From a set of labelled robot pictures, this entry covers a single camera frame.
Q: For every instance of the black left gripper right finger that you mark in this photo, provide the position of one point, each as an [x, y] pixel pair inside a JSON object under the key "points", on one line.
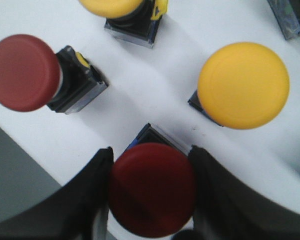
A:
{"points": [[227, 208]]}

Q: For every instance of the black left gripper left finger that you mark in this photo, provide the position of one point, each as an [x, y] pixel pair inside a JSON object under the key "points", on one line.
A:
{"points": [[78, 210]]}

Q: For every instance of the red mushroom push button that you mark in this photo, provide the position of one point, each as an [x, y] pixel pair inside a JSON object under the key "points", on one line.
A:
{"points": [[152, 187], [32, 76]]}

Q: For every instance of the yellow mushroom push button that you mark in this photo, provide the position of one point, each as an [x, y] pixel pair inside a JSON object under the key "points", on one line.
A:
{"points": [[243, 85], [134, 21]]}

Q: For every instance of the push button switch base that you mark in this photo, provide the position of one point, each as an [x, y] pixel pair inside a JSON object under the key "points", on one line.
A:
{"points": [[287, 14]]}

